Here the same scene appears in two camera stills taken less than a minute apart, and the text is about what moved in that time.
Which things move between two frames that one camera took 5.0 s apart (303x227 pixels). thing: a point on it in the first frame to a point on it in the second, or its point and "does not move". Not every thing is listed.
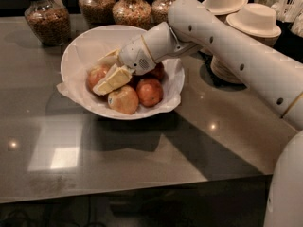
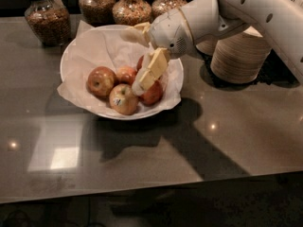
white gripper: x=134 y=57 to x=168 y=32
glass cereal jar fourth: x=161 y=4 does not move
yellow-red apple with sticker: x=124 y=100 does not move
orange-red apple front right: x=150 y=92 does not move
